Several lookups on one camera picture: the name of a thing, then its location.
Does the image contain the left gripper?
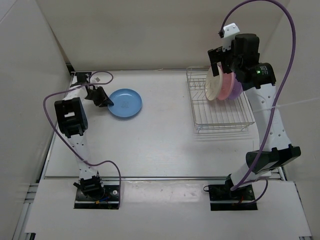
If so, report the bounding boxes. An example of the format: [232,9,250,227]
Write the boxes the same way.
[85,86,114,108]

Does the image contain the blue plate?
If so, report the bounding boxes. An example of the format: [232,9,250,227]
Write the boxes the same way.
[108,88,143,119]

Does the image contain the pink plate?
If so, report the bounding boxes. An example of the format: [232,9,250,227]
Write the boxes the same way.
[217,72,236,101]

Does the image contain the cream plate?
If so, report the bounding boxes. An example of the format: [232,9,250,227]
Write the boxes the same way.
[205,65,223,101]

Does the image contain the purple plate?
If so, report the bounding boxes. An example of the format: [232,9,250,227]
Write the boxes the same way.
[228,79,243,100]

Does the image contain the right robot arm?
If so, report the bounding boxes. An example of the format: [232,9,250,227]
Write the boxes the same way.
[208,33,301,200]

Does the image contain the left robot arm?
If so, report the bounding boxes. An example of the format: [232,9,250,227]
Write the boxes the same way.
[54,72,114,201]

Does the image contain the white zip tie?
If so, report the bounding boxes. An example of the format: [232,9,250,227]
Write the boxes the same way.
[252,97,320,113]

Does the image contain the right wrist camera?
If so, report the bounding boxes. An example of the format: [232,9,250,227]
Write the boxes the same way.
[219,23,240,52]

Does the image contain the metal wire dish rack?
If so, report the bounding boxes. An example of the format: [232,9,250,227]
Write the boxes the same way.
[186,66,255,134]

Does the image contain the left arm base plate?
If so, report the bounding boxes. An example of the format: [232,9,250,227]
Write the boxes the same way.
[73,181,121,210]

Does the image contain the aluminium frame rail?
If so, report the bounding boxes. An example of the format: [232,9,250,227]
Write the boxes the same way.
[269,167,287,181]

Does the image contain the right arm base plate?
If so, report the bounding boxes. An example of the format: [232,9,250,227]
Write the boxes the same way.
[203,184,258,212]

